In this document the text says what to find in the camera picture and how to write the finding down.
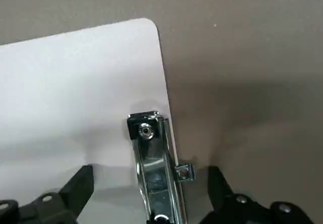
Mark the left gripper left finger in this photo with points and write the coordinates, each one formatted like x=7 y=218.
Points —
x=50 y=209

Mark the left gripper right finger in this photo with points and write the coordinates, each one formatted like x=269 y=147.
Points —
x=239 y=211

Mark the pale clipboard with metal clip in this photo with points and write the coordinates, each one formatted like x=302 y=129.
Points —
x=75 y=82

